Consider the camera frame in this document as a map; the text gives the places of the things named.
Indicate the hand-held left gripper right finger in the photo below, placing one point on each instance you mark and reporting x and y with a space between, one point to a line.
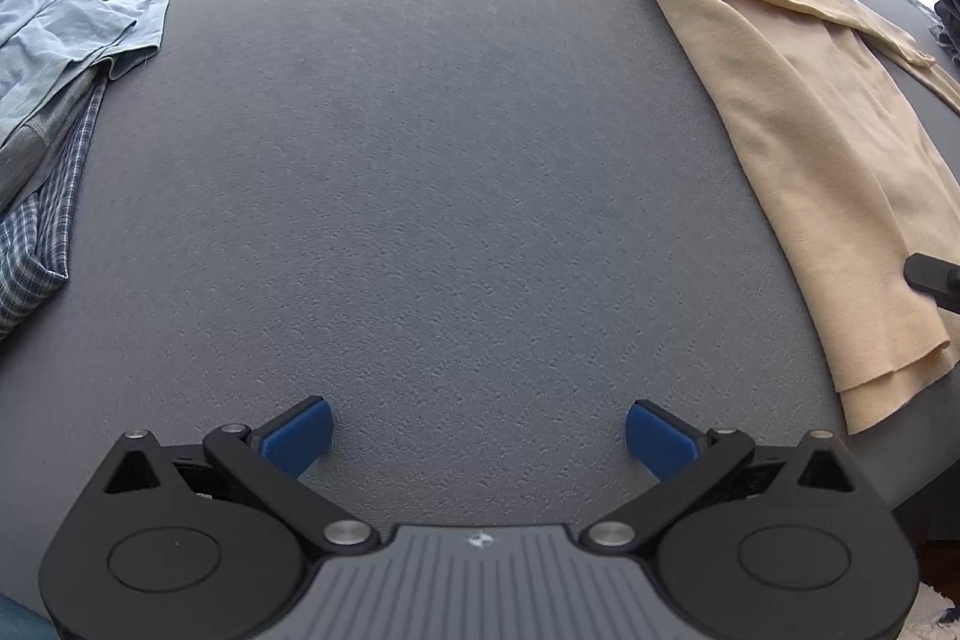
660 441

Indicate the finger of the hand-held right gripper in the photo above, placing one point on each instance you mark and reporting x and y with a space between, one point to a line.
937 280

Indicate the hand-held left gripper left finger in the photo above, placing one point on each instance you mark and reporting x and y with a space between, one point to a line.
296 437

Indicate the beige garment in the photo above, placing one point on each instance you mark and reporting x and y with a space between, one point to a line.
810 123

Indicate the pile of dark clothes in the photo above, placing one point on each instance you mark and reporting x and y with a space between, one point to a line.
951 18

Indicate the blue plaid shirt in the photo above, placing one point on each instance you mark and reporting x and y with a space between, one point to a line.
37 250

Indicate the white fuzzy rug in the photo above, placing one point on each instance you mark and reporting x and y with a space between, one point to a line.
941 610

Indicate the grey shirt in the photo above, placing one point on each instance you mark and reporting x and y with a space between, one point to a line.
37 145

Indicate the light blue printed t-shirt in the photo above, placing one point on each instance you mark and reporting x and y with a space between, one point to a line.
75 33

